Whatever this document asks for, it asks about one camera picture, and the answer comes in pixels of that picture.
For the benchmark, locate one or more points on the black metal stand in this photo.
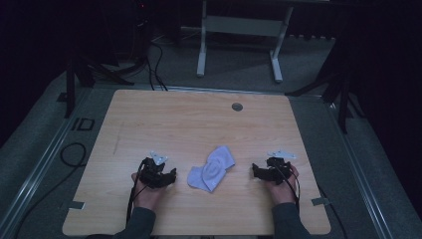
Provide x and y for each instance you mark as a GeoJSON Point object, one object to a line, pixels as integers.
{"type": "Point", "coordinates": [84, 71]}
{"type": "Point", "coordinates": [338, 89]}

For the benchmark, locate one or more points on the white metal desk frame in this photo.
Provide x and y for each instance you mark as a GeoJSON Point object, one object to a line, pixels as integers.
{"type": "Point", "coordinates": [244, 26]}

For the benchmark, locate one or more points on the metal floor rail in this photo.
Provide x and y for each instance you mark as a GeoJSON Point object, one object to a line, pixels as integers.
{"type": "Point", "coordinates": [358, 166]}
{"type": "Point", "coordinates": [36, 166]}

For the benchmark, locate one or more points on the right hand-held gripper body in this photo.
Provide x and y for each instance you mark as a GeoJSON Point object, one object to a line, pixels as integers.
{"type": "Point", "coordinates": [277, 169]}

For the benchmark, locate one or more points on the round grey table grommet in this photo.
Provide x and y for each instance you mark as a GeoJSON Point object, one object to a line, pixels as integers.
{"type": "Point", "coordinates": [237, 107]}

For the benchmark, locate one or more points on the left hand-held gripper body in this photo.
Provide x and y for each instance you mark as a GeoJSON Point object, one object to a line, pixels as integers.
{"type": "Point", "coordinates": [153, 171]}

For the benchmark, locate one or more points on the pale lilac sock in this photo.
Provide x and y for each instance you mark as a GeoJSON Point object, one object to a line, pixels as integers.
{"type": "Point", "coordinates": [217, 166]}
{"type": "Point", "coordinates": [195, 177]}

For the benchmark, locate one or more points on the grey tape piece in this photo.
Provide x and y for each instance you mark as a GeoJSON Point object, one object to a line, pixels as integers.
{"type": "Point", "coordinates": [320, 201]}

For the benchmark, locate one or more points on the person's left hand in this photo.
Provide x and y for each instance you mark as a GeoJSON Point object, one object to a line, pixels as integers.
{"type": "Point", "coordinates": [147, 195]}

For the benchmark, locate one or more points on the person's right hand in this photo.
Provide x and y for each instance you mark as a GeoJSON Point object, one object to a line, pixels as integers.
{"type": "Point", "coordinates": [282, 192]}

